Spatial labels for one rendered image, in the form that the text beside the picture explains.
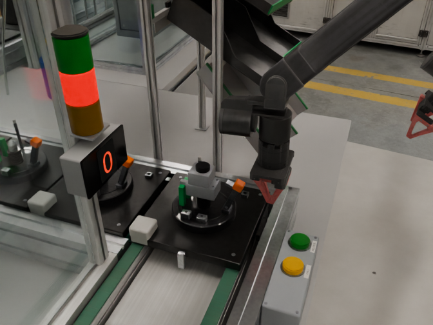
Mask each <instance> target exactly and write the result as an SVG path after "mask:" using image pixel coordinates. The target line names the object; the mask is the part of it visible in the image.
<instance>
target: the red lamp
mask: <svg viewBox="0 0 433 325"><path fill-rule="evenodd" d="M59 76H60V80H61V85H62V89H63V94H64V100H65V103H66V104H68V105H70V106H78V107H80V106H88V105H91V104H93V103H95V102H97V101H98V99H99V92H98V88H97V80H96V76H95V69H94V67H93V68H92V69H91V70H90V71H89V72H86V73H83V74H75V75H69V74H63V73H61V72H59Z"/></svg>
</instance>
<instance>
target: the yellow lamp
mask: <svg viewBox="0 0 433 325"><path fill-rule="evenodd" d="M66 109H67V112H68V118H69V122H70V128H71V131H72V133H73V134H75V135H78V136H89V135H95V134H96V133H99V132H100V131H101V130H102V129H103V128H104V123H103V119H102V112H101V104H100V99H98V101H97V102H95V103H93V104H91V105H88V106H80V107H78V106H70V105H68V104H66Z"/></svg>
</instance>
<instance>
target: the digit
mask: <svg viewBox="0 0 433 325"><path fill-rule="evenodd" d="M97 160H98V163H99V170H100V175H101V181H102V183H103V182H104V181H105V180H106V179H107V178H108V177H109V176H110V175H111V174H112V173H113V172H114V171H115V170H116V169H117V163H116V158H115V150H114V145H113V138H112V139H111V140H110V141H108V142H107V143H106V144H105V145H104V146H103V147H102V148H101V149H100V150H99V151H98V152H97Z"/></svg>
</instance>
